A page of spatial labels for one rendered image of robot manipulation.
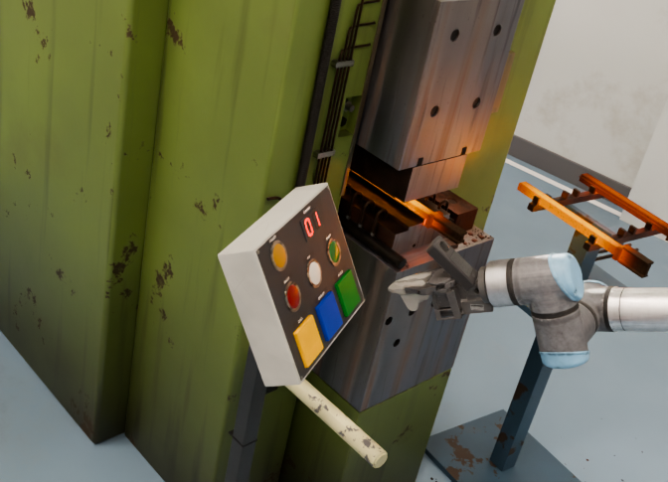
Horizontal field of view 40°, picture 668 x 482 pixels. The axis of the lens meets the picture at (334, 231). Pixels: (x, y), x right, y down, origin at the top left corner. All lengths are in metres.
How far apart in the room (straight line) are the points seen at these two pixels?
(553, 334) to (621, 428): 1.82
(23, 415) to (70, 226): 0.67
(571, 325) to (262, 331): 0.57
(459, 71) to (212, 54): 0.56
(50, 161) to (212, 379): 0.77
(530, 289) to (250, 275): 0.52
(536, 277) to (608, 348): 2.25
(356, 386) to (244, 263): 0.86
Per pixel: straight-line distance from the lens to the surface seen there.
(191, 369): 2.51
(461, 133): 2.24
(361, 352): 2.39
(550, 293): 1.74
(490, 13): 2.13
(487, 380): 3.53
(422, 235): 2.33
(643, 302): 1.85
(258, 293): 1.67
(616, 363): 3.90
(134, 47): 2.26
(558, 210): 2.57
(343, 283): 1.90
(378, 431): 2.61
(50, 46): 2.59
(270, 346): 1.72
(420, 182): 2.20
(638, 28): 5.02
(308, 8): 1.92
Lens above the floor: 2.06
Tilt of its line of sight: 30 degrees down
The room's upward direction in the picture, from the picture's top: 12 degrees clockwise
